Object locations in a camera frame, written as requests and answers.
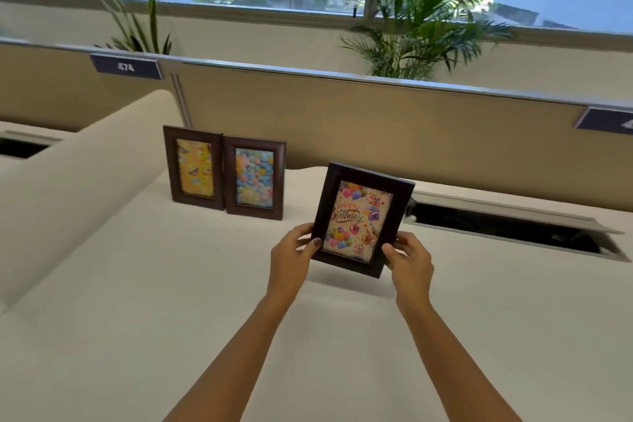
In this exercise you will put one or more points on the person's right hand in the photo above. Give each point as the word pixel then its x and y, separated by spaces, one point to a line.
pixel 413 268

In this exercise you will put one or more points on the person's left hand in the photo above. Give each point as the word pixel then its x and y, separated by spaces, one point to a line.
pixel 287 261

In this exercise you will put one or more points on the person's left thumb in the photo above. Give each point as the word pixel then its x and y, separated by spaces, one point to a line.
pixel 312 247

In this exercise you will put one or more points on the person's right thumb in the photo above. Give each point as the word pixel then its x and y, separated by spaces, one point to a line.
pixel 390 257

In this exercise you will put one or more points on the dark frame with balloon picture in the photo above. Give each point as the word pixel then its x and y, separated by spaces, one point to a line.
pixel 362 219

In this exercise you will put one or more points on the person's right forearm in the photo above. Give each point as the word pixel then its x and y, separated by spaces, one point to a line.
pixel 455 367

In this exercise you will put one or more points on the person's left forearm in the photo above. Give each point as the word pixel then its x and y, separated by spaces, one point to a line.
pixel 232 362

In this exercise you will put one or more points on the beige desk divider panel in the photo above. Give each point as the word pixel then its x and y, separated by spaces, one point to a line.
pixel 346 110

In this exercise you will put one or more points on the large green palm plant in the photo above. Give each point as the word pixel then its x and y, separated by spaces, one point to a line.
pixel 420 16

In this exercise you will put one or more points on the beige curved side partition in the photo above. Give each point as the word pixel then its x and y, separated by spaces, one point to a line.
pixel 74 179

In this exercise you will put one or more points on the dark blue desk label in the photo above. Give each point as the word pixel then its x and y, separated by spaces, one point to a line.
pixel 606 121
pixel 126 66

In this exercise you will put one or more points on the small green leafy plant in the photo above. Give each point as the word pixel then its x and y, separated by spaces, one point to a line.
pixel 136 26

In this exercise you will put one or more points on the dark frame with blue-yellow picture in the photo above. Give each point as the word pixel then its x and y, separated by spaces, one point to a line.
pixel 254 177

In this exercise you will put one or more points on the dark frame with orange picture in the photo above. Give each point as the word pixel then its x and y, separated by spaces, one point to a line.
pixel 194 168

